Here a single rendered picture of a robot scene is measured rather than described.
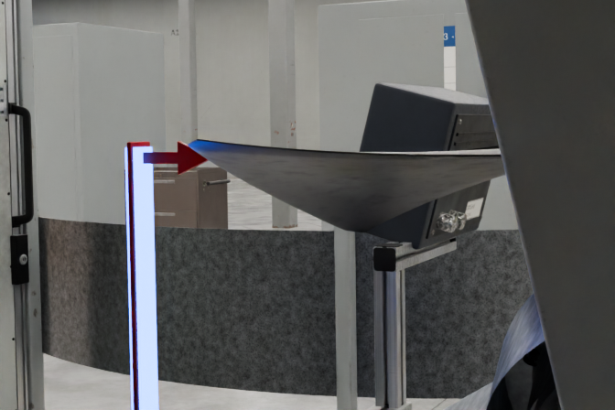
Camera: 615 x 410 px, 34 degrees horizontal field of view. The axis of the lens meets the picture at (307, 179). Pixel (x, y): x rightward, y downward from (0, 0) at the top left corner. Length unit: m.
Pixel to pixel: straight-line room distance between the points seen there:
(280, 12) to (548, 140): 11.75
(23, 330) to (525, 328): 2.50
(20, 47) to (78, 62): 7.49
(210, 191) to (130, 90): 3.65
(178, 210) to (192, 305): 4.84
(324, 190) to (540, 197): 0.40
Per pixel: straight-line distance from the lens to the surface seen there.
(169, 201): 7.47
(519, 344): 0.44
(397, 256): 1.23
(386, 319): 1.25
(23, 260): 2.81
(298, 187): 0.71
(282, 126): 11.99
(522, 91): 0.31
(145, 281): 0.76
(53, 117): 10.50
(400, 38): 7.04
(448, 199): 1.32
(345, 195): 0.73
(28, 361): 2.91
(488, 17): 0.29
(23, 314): 2.87
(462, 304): 2.45
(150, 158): 0.75
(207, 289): 2.58
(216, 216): 7.60
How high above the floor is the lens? 1.20
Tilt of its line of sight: 3 degrees down
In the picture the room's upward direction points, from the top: 1 degrees counter-clockwise
